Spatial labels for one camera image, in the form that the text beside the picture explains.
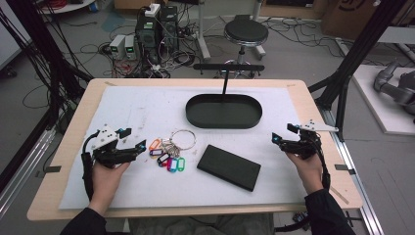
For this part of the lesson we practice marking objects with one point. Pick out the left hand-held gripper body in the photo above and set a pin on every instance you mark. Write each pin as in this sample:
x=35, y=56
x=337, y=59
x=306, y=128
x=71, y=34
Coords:
x=107, y=153

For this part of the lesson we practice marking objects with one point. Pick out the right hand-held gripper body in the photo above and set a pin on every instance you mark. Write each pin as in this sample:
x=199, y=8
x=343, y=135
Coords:
x=305, y=143

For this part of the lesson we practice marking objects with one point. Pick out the black wallet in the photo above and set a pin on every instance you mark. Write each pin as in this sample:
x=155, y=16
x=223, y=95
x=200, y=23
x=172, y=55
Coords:
x=229, y=167

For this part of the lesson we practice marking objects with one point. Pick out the black oval tray with hanger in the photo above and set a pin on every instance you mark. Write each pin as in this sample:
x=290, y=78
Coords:
x=223, y=111

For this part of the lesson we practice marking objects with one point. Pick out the person's left hand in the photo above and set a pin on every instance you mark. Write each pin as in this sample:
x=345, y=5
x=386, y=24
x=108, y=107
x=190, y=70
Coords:
x=106, y=182

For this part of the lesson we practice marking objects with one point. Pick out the person's right hand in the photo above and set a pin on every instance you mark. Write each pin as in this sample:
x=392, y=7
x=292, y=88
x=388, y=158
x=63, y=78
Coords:
x=308, y=173

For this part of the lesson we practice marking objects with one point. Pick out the black tape strip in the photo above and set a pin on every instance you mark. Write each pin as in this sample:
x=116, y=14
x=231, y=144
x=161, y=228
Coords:
x=343, y=168
x=52, y=169

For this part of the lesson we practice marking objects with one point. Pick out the white table mat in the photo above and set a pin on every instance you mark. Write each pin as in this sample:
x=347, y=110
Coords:
x=182, y=192

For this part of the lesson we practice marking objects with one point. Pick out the wooden table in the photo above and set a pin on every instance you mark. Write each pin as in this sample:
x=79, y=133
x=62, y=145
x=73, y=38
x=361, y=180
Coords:
x=49, y=196

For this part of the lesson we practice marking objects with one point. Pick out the white platform board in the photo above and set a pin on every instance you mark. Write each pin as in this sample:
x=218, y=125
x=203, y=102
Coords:
x=372, y=107

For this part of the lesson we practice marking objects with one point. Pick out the grey power supply unit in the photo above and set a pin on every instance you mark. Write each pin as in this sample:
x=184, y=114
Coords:
x=117, y=45
x=130, y=47

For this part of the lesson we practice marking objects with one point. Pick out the black computer tower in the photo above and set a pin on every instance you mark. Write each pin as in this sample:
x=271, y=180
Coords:
x=147, y=36
x=169, y=27

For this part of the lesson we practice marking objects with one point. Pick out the person's legs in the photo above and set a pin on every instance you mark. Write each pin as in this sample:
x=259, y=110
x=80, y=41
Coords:
x=202, y=226

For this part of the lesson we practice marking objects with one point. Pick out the black round stool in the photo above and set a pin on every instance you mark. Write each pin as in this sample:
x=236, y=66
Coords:
x=246, y=32

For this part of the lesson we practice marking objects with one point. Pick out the white metal stand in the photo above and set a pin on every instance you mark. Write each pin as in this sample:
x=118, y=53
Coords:
x=203, y=36

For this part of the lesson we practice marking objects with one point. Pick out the white power strip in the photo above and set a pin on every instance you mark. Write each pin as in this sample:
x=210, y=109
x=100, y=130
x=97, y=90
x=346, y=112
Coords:
x=152, y=10

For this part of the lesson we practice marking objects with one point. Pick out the cardboard box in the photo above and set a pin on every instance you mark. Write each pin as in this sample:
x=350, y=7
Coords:
x=352, y=16

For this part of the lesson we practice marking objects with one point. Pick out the aluminium rail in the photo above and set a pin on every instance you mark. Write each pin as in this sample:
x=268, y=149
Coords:
x=23, y=169
x=355, y=182

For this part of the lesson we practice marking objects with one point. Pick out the black metal frame post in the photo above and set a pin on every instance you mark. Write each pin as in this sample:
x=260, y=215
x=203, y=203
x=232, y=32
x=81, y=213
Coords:
x=355, y=55

